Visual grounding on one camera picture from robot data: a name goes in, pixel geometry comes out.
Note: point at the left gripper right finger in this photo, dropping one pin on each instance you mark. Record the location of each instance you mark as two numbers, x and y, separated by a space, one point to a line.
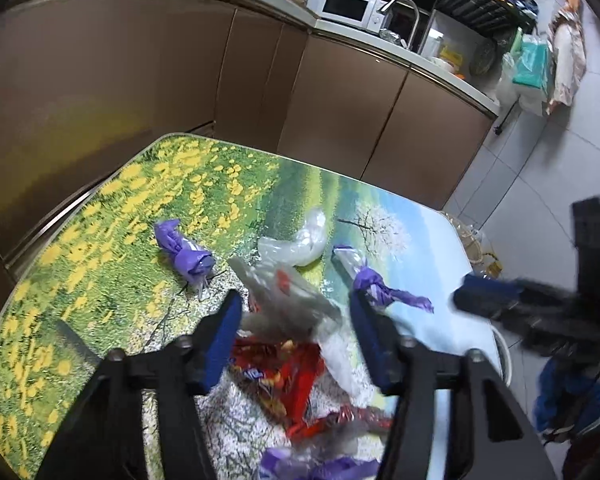
379 342

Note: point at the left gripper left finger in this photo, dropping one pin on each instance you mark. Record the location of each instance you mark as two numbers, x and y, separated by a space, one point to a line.
213 341

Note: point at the purple wrapper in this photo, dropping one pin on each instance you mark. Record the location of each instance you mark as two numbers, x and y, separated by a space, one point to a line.
284 463
190 260
367 280

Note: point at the clear plastic bag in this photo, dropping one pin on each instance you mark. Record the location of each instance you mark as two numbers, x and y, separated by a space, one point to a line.
307 245

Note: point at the purple wrapper front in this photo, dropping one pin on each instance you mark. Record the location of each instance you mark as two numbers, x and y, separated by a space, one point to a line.
284 463

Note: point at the brown kitchen cabinet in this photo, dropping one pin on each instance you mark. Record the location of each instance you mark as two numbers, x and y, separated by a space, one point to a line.
86 84

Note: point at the blue white gloved right hand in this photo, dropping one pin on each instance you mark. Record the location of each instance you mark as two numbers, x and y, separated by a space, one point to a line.
568 401

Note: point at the red orange snack bag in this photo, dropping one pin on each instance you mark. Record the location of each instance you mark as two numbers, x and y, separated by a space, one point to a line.
284 376

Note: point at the clear plastic wrapper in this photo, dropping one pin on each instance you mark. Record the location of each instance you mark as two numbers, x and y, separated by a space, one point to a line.
283 305

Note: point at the landscape print table cover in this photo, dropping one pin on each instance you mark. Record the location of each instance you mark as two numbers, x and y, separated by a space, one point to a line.
102 281

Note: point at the teal plastic bag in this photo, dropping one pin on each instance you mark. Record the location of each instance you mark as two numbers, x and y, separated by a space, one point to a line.
533 58

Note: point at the hanging beige cloth bag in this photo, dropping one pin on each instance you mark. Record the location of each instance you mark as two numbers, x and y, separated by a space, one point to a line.
567 40

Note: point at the white microwave oven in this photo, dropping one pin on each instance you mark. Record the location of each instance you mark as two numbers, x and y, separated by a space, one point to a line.
358 14

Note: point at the chrome sink faucet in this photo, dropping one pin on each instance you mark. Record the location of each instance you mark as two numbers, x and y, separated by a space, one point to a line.
401 18

